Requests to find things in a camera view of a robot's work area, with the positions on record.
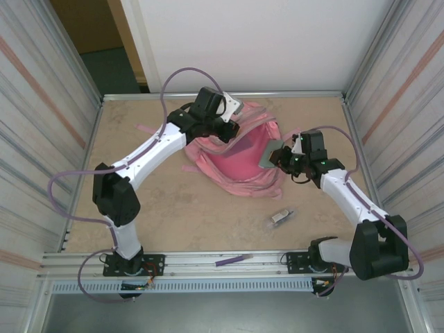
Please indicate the tan wooden door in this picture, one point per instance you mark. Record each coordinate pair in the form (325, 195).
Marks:
(126, 34)

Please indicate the white door frame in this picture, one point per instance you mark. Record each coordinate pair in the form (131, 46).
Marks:
(138, 34)

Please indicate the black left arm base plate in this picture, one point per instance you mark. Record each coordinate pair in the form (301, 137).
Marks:
(156, 262)

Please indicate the long aluminium mounting rail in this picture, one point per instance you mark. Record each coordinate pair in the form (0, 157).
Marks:
(194, 263)

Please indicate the pink student backpack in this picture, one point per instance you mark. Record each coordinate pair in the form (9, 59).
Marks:
(239, 163)

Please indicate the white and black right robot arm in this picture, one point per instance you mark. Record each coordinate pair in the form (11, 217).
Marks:
(347, 194)

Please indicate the purple pen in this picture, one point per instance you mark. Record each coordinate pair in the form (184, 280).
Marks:
(229, 260)

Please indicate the aluminium table edge rail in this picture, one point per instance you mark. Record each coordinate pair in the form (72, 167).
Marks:
(349, 118)
(312, 93)
(98, 116)

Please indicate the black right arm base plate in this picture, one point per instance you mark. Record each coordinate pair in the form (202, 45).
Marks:
(295, 260)

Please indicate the grey metal base panel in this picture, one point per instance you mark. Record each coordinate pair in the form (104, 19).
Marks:
(222, 312)

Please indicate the green wallet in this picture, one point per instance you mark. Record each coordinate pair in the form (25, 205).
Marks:
(267, 156)

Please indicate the clear plastic stationery packet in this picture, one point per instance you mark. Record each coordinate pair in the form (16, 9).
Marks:
(280, 218)

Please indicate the aluminium frame post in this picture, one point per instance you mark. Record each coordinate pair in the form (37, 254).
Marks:
(74, 52)
(373, 52)

